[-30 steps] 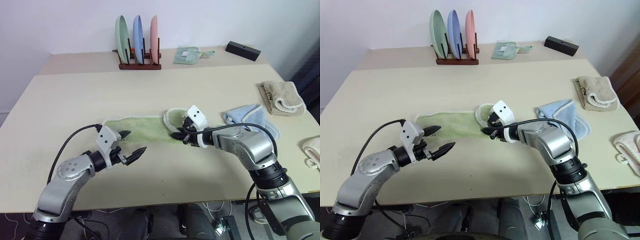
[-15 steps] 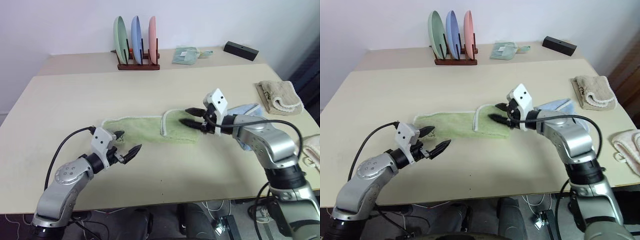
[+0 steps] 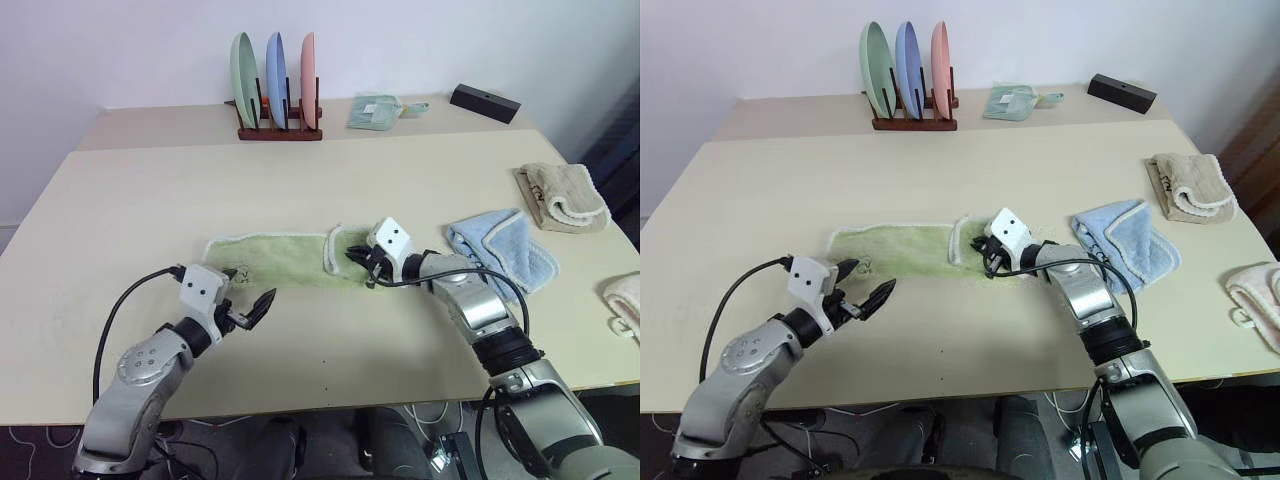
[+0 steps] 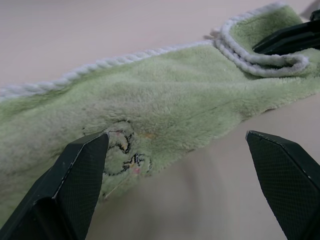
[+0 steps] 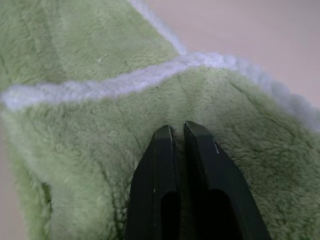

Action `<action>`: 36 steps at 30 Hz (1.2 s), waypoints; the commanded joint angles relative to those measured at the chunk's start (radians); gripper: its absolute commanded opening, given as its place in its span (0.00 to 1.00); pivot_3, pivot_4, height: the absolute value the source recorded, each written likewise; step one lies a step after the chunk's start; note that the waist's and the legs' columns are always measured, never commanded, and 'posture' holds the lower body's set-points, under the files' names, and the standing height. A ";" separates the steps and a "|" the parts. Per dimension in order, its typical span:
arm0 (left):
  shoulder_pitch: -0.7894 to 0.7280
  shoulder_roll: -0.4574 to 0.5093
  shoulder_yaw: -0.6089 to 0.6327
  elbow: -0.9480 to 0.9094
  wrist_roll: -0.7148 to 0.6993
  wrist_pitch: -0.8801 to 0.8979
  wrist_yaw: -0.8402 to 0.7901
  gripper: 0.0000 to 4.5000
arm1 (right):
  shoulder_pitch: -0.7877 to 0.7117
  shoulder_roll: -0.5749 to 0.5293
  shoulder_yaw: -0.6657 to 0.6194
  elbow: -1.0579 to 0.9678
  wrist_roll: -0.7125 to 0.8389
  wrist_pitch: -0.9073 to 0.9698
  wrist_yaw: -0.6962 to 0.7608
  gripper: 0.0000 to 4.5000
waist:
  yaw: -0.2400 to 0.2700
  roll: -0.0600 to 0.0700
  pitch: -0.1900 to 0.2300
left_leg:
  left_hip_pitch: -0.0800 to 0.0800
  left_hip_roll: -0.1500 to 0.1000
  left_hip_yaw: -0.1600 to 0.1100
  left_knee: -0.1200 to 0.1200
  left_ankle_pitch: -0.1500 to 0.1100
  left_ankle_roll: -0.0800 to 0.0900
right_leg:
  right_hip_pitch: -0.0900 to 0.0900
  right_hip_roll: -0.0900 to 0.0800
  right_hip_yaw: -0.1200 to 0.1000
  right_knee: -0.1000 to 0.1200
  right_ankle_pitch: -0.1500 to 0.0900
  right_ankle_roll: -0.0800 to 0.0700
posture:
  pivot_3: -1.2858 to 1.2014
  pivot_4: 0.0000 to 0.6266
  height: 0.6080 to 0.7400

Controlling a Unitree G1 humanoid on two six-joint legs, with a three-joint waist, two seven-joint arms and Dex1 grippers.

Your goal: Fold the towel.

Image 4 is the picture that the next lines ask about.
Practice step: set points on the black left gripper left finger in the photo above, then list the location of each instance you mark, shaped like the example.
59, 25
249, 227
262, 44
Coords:
62, 190

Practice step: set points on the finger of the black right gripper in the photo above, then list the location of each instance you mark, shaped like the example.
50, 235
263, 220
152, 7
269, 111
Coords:
287, 38

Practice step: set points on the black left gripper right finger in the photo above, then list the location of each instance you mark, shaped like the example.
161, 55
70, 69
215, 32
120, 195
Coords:
290, 180

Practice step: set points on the green towel with white trim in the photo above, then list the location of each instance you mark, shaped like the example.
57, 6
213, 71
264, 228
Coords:
155, 100

